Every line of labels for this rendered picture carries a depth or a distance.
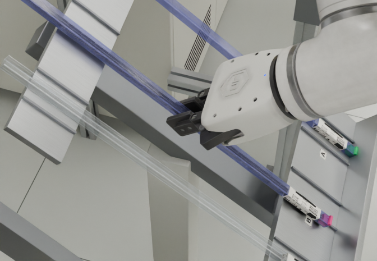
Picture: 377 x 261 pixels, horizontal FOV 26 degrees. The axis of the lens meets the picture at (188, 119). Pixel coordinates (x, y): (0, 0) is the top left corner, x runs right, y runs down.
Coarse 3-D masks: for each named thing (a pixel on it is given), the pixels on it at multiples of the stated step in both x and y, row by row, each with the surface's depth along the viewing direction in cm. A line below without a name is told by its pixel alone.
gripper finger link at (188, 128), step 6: (180, 114) 97; (186, 114) 96; (168, 120) 98; (174, 120) 98; (180, 120) 98; (186, 120) 97; (174, 126) 99; (180, 126) 97; (186, 126) 97; (192, 126) 97; (198, 126) 95; (180, 132) 98; (186, 132) 98; (192, 132) 99
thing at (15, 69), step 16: (16, 64) 86; (32, 80) 86; (48, 96) 87; (64, 96) 88; (64, 112) 89; (80, 112) 89; (96, 128) 90; (112, 144) 91; (128, 144) 92; (144, 160) 92; (160, 176) 94; (176, 176) 95; (192, 192) 95; (208, 208) 96; (224, 208) 98; (224, 224) 98; (240, 224) 99; (256, 240) 99; (272, 256) 101
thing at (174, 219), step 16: (160, 160) 108; (176, 160) 107; (192, 176) 112; (160, 192) 114; (176, 192) 113; (160, 208) 117; (176, 208) 116; (192, 208) 119; (160, 224) 121; (176, 224) 120; (192, 224) 123; (160, 240) 125; (176, 240) 124; (192, 240) 128; (160, 256) 130; (176, 256) 128; (192, 256) 132
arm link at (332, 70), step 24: (336, 24) 82; (360, 24) 80; (312, 48) 84; (336, 48) 81; (360, 48) 79; (312, 72) 83; (336, 72) 81; (360, 72) 80; (312, 96) 84; (336, 96) 82; (360, 96) 81
